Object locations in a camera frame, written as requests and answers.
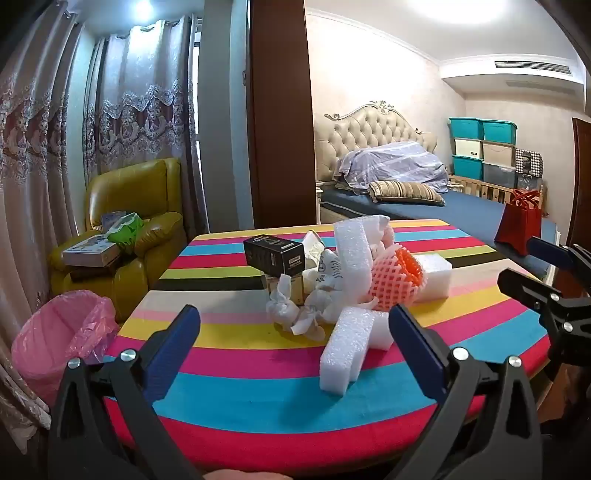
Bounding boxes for bed with blue sheet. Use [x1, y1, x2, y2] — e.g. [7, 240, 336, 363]
[318, 187, 559, 278]

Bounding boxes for crumpled white tissue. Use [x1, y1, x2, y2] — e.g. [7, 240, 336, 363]
[267, 273, 326, 337]

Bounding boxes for striped pillow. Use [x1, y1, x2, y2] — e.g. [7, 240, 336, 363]
[368, 180, 446, 206]

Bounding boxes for long white foam block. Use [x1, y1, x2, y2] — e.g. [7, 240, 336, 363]
[320, 305, 394, 395]

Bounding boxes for red handbag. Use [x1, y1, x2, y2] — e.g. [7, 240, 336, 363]
[495, 188, 543, 245]

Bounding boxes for pink trash bin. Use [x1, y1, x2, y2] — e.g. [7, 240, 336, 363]
[11, 290, 121, 407]

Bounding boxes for beige storage box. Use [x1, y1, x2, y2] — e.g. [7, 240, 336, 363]
[482, 141, 517, 167]

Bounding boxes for beige tufted headboard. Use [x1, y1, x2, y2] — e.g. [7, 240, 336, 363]
[315, 100, 438, 183]

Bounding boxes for sheer lace curtain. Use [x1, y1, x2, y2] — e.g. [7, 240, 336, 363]
[83, 16, 208, 232]

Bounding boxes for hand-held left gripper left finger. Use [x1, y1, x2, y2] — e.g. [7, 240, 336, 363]
[46, 304, 206, 480]

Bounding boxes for dark brown book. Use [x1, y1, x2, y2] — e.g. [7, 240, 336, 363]
[69, 263, 117, 283]

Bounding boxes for clear grey storage box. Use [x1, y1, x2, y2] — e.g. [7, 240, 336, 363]
[482, 162, 518, 189]

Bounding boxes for teal storage box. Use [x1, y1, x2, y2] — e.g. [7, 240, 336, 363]
[449, 117, 485, 140]
[451, 154, 485, 181]
[480, 119, 519, 144]

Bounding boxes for black cardboard box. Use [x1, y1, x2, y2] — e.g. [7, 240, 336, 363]
[243, 235, 305, 278]

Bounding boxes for yellow leather armchair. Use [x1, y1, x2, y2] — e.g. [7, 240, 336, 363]
[50, 158, 188, 324]

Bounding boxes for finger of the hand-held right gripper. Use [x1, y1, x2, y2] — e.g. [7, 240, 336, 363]
[526, 235, 591, 278]
[498, 268, 591, 374]

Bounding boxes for white storage box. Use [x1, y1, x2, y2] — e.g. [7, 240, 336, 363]
[454, 137, 485, 160]

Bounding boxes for green plastic bag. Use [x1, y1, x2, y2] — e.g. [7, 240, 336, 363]
[107, 212, 145, 254]

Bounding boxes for folded white foam sheet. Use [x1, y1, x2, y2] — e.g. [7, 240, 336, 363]
[333, 215, 393, 296]

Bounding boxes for black white checked bag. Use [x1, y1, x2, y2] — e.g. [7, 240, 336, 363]
[515, 148, 544, 176]

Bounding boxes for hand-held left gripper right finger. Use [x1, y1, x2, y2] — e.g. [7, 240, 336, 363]
[388, 304, 543, 480]

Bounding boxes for air conditioner vent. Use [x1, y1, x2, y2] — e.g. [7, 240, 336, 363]
[494, 59, 572, 75]

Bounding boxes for rainbow striped tablecloth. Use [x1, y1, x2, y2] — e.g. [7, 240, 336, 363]
[102, 219, 555, 476]

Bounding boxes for wooden bed rail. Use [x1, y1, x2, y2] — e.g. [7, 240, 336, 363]
[447, 174, 546, 215]

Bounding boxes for pink foam fruit net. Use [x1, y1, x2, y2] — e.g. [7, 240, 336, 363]
[369, 244, 424, 311]

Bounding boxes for brown wooden door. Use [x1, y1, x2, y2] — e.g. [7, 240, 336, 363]
[570, 117, 591, 250]

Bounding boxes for pink embroidered curtain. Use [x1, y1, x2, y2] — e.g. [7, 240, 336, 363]
[0, 0, 88, 457]

